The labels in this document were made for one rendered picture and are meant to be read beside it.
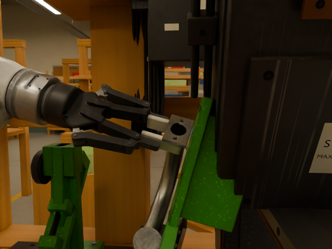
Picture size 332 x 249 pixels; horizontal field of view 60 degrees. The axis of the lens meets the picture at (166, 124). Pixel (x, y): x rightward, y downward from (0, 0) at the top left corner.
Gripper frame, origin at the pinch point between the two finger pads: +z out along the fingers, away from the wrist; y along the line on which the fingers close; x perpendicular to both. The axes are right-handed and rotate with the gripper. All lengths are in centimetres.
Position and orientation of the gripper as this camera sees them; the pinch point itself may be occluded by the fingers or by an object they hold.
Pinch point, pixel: (164, 134)
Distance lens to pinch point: 48.9
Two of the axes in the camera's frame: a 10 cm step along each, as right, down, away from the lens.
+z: 9.6, 2.7, -0.7
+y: 2.6, -7.4, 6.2
